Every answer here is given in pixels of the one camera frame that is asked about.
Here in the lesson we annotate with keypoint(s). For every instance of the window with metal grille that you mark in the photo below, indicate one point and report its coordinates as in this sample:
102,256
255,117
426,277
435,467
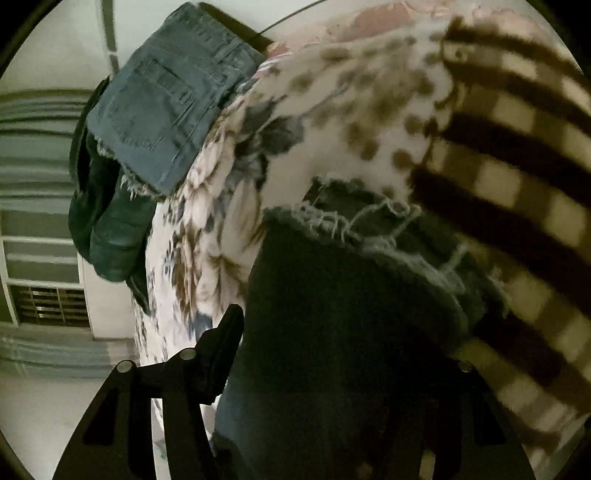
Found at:
41,295

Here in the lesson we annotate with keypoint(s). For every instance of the floral printed bedsheet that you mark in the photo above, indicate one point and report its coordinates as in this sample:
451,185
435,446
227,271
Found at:
198,221

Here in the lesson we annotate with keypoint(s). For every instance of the dark frayed denim pants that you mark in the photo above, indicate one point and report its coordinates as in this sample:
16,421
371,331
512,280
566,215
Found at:
341,332

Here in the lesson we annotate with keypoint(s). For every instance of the dark green leather jacket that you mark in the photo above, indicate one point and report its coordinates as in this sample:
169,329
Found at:
111,230

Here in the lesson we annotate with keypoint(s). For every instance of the leopard spotted blanket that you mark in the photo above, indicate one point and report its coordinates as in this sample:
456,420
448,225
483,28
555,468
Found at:
351,110

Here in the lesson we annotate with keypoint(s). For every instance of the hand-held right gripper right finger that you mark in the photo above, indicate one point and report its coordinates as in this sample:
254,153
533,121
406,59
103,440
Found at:
475,410

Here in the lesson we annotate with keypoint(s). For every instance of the black and cream checked blanket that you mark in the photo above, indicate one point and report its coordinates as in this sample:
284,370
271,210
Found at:
512,207

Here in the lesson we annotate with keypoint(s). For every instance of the blue denim shorts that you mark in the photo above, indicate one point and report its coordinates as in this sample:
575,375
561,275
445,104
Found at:
171,110

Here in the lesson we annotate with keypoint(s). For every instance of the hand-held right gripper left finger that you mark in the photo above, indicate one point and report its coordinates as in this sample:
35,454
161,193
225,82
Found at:
220,344

